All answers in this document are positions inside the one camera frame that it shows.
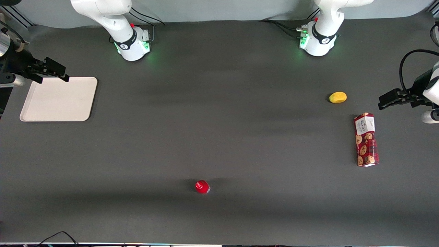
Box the black left arm base cable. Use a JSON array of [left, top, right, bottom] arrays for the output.
[[259, 10, 321, 39]]

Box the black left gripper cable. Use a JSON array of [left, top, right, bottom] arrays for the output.
[[399, 49, 439, 97]]

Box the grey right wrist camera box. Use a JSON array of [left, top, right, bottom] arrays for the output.
[[0, 73, 25, 89]]

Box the black right arm base cable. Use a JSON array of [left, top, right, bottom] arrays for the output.
[[130, 7, 166, 42]]

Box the thin black looped cable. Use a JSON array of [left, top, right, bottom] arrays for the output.
[[35, 231, 80, 247]]

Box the red cookie box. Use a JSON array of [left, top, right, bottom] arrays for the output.
[[354, 112, 380, 167]]

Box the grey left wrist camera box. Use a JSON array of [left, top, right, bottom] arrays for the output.
[[421, 109, 439, 124]]

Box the cream plastic tray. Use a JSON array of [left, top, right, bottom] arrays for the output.
[[20, 77, 98, 122]]

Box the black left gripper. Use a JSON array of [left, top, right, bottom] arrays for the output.
[[378, 68, 434, 110]]

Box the yellow mango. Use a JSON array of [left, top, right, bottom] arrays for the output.
[[328, 91, 348, 104]]

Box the black arm base cable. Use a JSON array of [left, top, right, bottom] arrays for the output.
[[130, 7, 166, 42], [259, 10, 321, 39]]

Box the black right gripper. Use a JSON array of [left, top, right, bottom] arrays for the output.
[[0, 40, 70, 84]]

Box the aluminium frame rail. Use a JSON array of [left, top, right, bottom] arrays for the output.
[[0, 5, 35, 28]]

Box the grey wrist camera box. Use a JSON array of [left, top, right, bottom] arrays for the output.
[[0, 73, 25, 89], [421, 109, 439, 124]]

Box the red coke bottle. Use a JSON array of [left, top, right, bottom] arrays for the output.
[[195, 179, 211, 194]]

